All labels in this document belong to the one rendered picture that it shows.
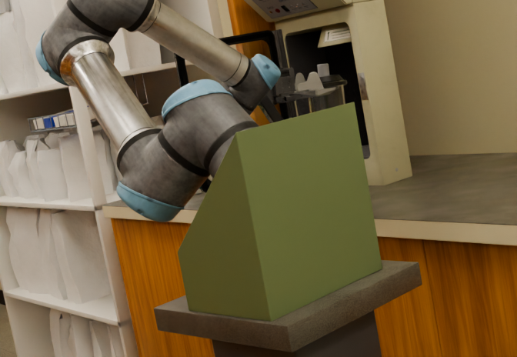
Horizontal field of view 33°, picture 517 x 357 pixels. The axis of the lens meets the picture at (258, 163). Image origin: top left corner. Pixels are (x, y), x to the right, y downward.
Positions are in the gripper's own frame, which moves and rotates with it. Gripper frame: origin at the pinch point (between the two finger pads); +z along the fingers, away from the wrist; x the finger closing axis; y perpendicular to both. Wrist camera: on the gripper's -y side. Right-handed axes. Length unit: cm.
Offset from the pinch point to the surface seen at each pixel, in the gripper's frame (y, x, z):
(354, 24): 15.5, 3.6, 11.6
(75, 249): -54, 142, -55
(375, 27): 14.1, 4.8, 17.8
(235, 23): 20.7, 35.5, -9.9
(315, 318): -28, -85, -40
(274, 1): 24.4, 20.7, -2.8
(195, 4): 34, 139, 6
